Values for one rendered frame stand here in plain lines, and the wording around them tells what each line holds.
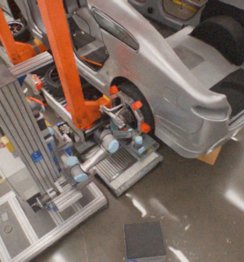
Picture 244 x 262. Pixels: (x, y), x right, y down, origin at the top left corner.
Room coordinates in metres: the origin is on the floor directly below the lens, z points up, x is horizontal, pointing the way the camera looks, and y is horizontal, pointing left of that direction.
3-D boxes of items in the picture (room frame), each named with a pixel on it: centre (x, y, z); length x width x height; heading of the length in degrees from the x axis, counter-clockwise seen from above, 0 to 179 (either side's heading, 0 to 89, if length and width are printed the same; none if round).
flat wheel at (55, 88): (3.55, 0.78, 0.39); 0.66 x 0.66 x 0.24
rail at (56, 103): (3.44, 1.20, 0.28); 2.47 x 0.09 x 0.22; 36
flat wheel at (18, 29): (5.16, 1.95, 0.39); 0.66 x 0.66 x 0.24
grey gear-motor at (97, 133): (2.40, 0.15, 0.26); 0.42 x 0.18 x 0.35; 126
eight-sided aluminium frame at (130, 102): (2.21, -0.11, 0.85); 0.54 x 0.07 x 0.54; 36
